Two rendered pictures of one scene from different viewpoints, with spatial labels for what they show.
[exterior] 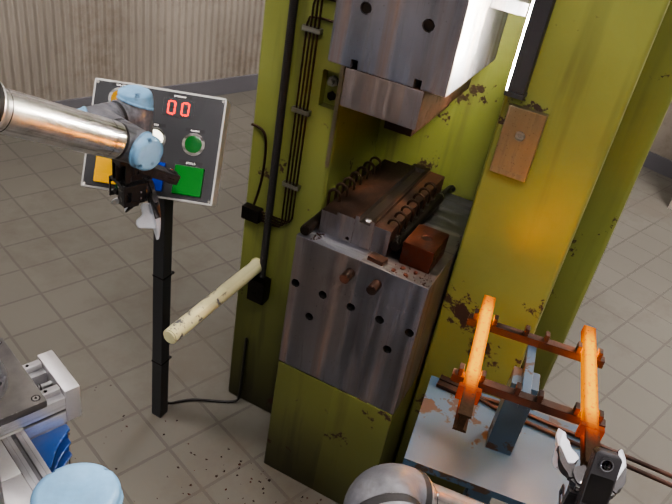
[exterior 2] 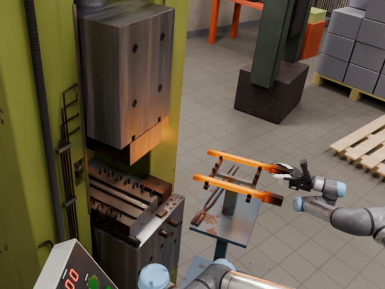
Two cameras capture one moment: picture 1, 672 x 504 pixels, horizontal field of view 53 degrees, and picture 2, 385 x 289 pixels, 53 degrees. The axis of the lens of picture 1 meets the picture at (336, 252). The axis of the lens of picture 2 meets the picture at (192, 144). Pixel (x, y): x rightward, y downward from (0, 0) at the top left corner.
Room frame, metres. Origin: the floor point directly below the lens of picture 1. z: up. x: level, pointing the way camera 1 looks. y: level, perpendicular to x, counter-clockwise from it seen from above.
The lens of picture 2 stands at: (1.27, 1.11, 2.08)
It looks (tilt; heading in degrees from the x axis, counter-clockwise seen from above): 33 degrees down; 274
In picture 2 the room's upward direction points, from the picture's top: 6 degrees clockwise
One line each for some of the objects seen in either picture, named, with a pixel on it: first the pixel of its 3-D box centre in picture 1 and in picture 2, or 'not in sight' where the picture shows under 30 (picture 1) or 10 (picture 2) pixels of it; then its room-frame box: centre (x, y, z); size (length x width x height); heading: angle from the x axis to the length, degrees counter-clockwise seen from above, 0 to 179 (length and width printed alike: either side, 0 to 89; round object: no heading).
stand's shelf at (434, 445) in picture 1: (498, 445); (228, 212); (1.15, -0.46, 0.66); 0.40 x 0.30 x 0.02; 77
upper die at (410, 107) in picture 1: (412, 78); (100, 124); (1.71, -0.11, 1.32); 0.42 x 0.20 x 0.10; 159
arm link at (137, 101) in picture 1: (134, 113); (154, 287); (1.37, 0.49, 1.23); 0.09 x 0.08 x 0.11; 147
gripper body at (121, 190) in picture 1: (133, 177); not in sight; (1.37, 0.50, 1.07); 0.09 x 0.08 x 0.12; 139
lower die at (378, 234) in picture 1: (385, 200); (103, 196); (1.71, -0.11, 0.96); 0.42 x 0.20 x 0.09; 159
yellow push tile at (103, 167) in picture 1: (110, 169); not in sight; (1.51, 0.61, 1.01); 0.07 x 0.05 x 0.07; 94
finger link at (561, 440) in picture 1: (560, 454); (281, 180); (0.91, -0.49, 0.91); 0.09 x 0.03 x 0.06; 16
